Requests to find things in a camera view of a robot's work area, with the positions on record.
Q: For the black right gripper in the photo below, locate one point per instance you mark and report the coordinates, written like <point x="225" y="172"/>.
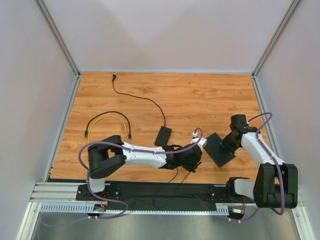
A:
<point x="227" y="146"/>

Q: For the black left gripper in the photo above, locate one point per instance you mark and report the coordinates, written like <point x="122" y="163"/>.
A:
<point x="194" y="158"/>

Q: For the black network switch box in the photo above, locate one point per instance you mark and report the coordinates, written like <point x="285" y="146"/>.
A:
<point x="217" y="153"/>

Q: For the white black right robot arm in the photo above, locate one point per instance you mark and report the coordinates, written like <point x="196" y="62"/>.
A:
<point x="267" y="175"/>

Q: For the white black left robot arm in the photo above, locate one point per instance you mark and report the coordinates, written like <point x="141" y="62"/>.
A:
<point x="107" y="156"/>

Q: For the black power adapter brick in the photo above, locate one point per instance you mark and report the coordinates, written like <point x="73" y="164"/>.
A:
<point x="163" y="136"/>

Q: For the black base mat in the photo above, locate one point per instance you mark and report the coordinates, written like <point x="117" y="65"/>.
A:
<point x="178" y="196"/>

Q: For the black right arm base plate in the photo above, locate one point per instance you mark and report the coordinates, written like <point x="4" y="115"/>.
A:
<point x="220" y="193"/>

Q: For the right aluminium frame post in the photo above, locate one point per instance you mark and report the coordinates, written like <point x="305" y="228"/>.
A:
<point x="276" y="36"/>

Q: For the aluminium frame post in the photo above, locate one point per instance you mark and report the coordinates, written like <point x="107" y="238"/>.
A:
<point x="44" y="10"/>
<point x="276" y="36"/>

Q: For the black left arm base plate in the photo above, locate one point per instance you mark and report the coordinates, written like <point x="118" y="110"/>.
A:
<point x="109" y="192"/>

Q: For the grey slotted cable duct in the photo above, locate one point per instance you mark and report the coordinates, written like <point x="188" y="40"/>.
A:
<point x="95" y="208"/>

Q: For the aluminium frame rail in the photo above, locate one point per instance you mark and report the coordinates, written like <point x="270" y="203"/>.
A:
<point x="56" y="191"/>

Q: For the left aluminium frame post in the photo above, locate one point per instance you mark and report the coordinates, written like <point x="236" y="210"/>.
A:
<point x="44" y="10"/>

